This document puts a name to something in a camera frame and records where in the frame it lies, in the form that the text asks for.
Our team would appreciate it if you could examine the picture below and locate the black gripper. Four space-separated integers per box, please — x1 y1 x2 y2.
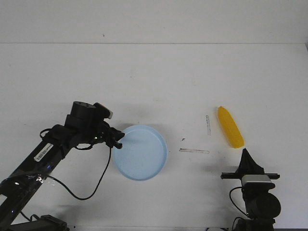
220 148 280 180
92 121 125 149

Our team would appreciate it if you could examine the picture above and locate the light blue plate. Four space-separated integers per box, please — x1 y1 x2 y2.
112 125 168 181

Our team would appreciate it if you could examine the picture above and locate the yellow corn cob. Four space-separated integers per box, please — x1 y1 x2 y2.
217 106 244 148

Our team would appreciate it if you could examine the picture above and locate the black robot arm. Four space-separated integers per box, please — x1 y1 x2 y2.
220 148 281 231
0 101 125 231

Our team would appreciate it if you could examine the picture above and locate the clear tape strip vertical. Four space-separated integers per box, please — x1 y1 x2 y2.
205 115 211 136

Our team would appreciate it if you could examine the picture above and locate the clear tape strip horizontal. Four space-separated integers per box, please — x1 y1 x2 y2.
179 148 210 154

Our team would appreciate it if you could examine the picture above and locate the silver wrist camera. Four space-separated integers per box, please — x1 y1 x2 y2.
94 103 113 119
241 180 275 190

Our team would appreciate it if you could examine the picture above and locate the black camera cable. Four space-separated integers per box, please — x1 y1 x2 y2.
39 127 113 201
229 186 250 217

